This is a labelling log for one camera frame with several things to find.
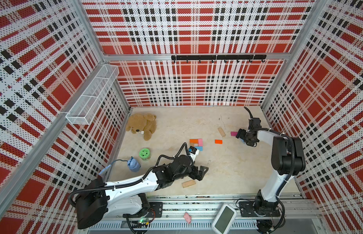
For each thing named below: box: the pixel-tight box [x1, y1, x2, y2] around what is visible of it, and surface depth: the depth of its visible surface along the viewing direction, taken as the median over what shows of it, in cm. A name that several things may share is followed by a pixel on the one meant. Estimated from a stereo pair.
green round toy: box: [139, 148, 151, 161], surface depth 92 cm
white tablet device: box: [211, 203, 238, 234], surface depth 69 cm
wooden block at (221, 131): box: [217, 127, 226, 137], surface depth 107 cm
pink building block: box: [198, 138, 204, 147], surface depth 103 cm
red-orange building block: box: [214, 139, 223, 145], surface depth 103 cm
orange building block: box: [189, 138, 199, 144], surface depth 103 cm
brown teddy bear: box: [125, 113, 157, 141], surface depth 94 cm
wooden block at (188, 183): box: [181, 179, 197, 189], surface depth 84 cm
